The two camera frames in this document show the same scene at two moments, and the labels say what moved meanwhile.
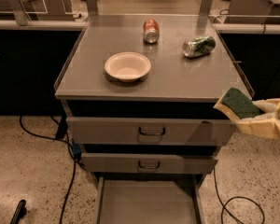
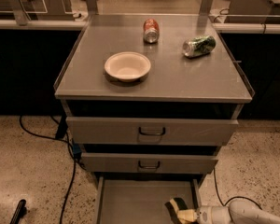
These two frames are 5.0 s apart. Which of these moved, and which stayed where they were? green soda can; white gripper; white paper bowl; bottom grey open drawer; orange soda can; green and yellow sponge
Moved: white gripper; green and yellow sponge
Stayed: white paper bowl; green soda can; orange soda can; bottom grey open drawer
